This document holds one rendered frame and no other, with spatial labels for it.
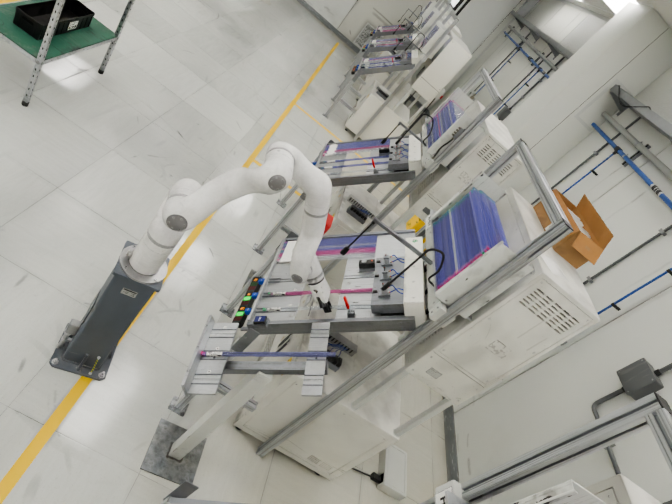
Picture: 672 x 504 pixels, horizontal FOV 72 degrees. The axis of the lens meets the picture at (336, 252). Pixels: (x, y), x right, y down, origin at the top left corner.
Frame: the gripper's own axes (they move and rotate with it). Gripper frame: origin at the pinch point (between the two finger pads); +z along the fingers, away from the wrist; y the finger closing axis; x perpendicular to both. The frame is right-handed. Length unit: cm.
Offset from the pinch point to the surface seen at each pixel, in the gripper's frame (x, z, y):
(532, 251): -83, -19, -14
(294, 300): 16.3, -1.8, 6.4
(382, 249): -20.8, 4.2, 44.0
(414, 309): -37.5, 2.3, -8.0
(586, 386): -111, 135, 56
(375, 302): -22.4, -1.7, -4.6
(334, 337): 12.2, 36.3, 21.0
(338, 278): 40, 78, 135
